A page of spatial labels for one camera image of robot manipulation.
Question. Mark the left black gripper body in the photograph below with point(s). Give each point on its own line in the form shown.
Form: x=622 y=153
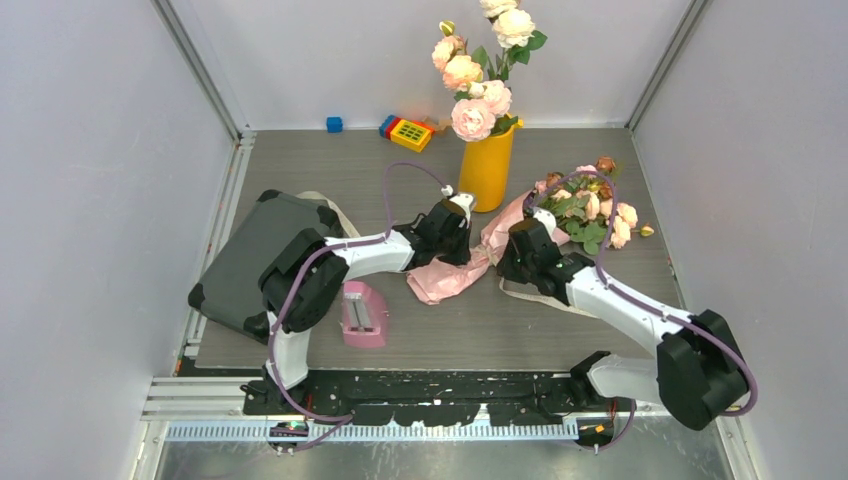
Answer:
x=453 y=251

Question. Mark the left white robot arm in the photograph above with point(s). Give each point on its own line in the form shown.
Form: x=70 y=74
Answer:
x=300 y=285

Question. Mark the beige ribbon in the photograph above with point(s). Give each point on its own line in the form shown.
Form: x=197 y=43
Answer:
x=544 y=300

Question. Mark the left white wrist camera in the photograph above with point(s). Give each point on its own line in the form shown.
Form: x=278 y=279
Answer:
x=463 y=200

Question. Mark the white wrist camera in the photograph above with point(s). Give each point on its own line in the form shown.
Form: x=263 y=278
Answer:
x=546 y=218
x=463 y=200

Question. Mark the peach roses in vase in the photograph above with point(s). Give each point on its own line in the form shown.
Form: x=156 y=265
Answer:
x=477 y=78

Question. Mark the yellow vase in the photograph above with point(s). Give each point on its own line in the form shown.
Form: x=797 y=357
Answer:
x=485 y=167

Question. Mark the yellow toy block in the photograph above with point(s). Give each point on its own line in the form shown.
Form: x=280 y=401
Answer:
x=413 y=135

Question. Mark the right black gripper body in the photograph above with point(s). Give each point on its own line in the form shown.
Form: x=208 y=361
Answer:
x=515 y=268

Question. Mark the black hard case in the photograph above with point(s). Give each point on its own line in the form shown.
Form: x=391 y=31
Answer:
x=228 y=292

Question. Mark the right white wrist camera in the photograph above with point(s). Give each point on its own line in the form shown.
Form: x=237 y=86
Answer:
x=546 y=218

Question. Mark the pink toy toaster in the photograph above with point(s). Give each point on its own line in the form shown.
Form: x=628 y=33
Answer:
x=365 y=316

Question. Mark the blue cube block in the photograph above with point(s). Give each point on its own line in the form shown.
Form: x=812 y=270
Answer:
x=334 y=124

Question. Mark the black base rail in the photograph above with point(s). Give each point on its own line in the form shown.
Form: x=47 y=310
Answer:
x=433 y=398

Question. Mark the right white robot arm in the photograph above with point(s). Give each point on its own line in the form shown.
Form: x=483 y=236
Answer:
x=696 y=372

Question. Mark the pink flower bouquet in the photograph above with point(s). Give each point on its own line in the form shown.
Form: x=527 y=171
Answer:
x=557 y=228

